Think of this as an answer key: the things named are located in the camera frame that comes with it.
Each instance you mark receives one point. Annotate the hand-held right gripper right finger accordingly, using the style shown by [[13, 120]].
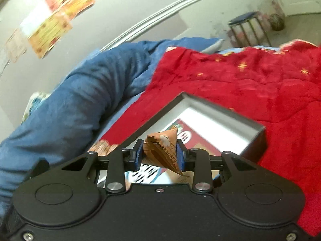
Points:
[[180, 155]]

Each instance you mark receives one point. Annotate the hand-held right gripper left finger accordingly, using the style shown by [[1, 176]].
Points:
[[139, 154]]

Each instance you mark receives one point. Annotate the brown snack packet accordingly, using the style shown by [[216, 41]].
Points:
[[160, 150]]

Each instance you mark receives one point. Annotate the dark grey box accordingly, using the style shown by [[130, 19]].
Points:
[[225, 120]]

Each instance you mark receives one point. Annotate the blue duvet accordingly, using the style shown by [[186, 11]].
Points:
[[75, 93]]

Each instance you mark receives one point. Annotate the red teddy bear blanket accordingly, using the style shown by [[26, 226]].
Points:
[[250, 93]]

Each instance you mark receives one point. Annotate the white blue patterned pillow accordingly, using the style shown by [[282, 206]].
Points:
[[33, 105]]

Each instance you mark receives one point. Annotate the blue-topped metal stool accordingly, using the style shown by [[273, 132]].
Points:
[[244, 17]]

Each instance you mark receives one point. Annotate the dark patterned ball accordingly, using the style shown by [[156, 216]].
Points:
[[277, 22]]

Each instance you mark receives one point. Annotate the white wall moulding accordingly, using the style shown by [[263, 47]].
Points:
[[160, 11]]

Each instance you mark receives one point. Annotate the large yellow wall poster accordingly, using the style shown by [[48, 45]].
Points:
[[49, 36]]

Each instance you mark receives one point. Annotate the orange yellow wall poster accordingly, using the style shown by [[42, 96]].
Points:
[[79, 3]]

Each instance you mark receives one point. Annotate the pale pink wall poster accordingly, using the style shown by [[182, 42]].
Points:
[[16, 46]]

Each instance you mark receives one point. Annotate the white wall paper sheet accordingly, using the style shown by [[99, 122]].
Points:
[[33, 21]]

